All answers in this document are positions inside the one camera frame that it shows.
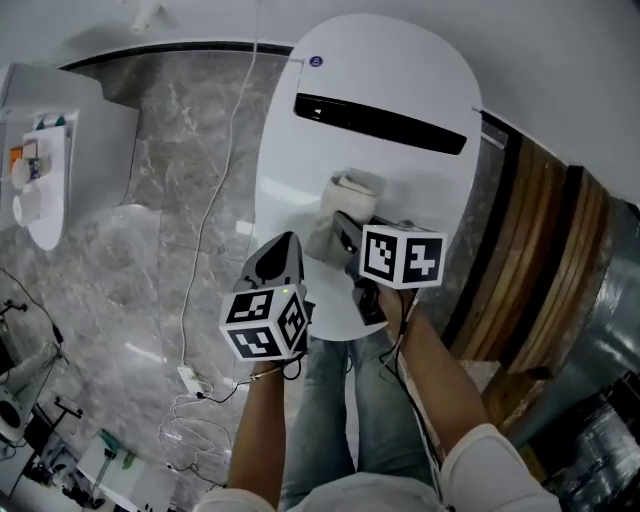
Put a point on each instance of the small green cap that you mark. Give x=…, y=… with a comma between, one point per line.
x=60, y=120
x=42, y=120

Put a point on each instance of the beige wiping cloth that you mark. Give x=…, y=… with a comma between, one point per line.
x=345, y=200

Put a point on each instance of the white toilet with tank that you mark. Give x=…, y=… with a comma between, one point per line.
x=100, y=150

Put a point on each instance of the white paper cup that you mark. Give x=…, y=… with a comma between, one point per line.
x=37, y=207

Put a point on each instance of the person's white shirt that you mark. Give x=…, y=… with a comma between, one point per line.
x=490, y=470

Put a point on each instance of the white board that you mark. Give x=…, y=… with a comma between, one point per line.
x=150, y=480

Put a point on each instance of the wooden pallet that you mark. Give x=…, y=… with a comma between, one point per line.
x=540, y=240

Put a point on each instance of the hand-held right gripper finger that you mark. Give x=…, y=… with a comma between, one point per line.
x=347, y=232

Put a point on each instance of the person's right forearm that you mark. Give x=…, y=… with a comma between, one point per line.
x=440, y=380

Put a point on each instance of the white smart toilet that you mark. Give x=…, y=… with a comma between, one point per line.
x=390, y=45

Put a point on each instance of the white round fan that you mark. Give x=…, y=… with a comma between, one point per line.
x=10, y=415

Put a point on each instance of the white power strip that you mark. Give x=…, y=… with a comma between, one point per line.
x=190, y=381

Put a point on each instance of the person's jeans legs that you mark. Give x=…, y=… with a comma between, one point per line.
x=325, y=415

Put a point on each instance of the black tripod stand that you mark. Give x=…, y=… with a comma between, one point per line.
x=62, y=410

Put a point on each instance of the person's left forearm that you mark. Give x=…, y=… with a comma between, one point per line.
x=260, y=430

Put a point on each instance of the silver flexible duct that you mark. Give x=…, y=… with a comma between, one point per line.
x=595, y=460

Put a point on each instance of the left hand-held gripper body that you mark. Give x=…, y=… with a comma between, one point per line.
x=260, y=325

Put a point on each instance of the small white bottle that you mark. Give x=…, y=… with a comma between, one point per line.
x=27, y=172

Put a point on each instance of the orange box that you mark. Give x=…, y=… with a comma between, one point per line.
x=16, y=155

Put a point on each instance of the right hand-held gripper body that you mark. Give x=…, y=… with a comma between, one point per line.
x=400, y=260

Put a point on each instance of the grey metal bar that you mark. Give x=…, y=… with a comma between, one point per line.
x=492, y=140

